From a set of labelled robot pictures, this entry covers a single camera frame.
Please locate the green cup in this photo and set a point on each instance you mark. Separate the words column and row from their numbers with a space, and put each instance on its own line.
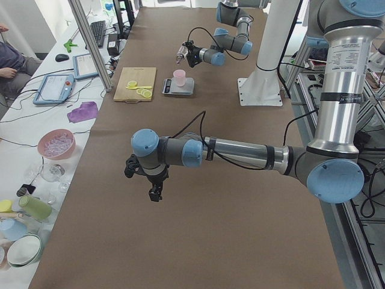
column 35, row 207

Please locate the yellow plastic knife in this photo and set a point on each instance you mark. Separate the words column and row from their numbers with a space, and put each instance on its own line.
column 139, row 87

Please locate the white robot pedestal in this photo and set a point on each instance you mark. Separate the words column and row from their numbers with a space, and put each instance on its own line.
column 261, row 88

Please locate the wooden cutting board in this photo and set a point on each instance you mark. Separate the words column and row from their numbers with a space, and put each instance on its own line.
column 142, row 75

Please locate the clear glass sauce bottle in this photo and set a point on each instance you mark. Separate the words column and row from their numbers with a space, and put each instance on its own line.
column 181, row 54

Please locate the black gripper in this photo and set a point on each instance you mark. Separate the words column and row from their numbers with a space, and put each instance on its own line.
column 194, row 56
column 154, row 181

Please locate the black keyboard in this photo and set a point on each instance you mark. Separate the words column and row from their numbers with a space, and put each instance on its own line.
column 98, row 30

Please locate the white green bowl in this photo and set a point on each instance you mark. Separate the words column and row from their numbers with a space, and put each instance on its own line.
column 25, row 251

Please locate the teach pendant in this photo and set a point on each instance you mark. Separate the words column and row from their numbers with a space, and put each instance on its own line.
column 84, row 67
column 54, row 89

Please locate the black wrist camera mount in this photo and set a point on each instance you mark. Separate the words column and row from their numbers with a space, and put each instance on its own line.
column 133, row 167

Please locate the wine glass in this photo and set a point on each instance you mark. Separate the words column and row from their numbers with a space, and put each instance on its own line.
column 51, row 172

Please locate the silver kitchen scale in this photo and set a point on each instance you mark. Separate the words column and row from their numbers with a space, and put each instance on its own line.
column 171, row 88

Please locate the black computer mouse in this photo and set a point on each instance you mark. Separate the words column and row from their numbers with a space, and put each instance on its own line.
column 61, row 57

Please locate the aluminium frame post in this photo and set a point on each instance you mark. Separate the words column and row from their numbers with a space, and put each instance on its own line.
column 89, row 40

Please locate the far teach pendant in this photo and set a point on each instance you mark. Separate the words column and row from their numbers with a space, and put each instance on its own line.
column 84, row 67

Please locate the lemon slice stack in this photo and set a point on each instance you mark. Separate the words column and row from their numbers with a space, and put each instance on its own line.
column 145, row 93

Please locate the green plastic tool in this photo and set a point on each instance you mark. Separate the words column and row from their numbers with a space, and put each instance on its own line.
column 69, row 45

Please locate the purple cloth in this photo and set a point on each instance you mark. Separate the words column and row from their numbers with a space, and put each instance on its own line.
column 86, row 111

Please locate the yellow cup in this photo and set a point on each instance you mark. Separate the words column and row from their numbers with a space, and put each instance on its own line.
column 6, row 206

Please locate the near teach pendant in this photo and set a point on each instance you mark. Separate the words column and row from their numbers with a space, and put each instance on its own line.
column 54, row 89

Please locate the pink bowl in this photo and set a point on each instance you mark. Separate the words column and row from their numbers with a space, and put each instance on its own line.
column 58, row 144

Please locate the seated person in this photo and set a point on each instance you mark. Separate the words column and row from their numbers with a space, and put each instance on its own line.
column 16, row 70

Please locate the light blue cup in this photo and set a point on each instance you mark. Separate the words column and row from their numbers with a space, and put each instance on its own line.
column 13, row 229

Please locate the black power adapter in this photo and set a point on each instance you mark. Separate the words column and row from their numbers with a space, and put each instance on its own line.
column 113, row 44

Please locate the pink plastic cup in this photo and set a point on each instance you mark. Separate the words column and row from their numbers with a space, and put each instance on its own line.
column 179, row 76

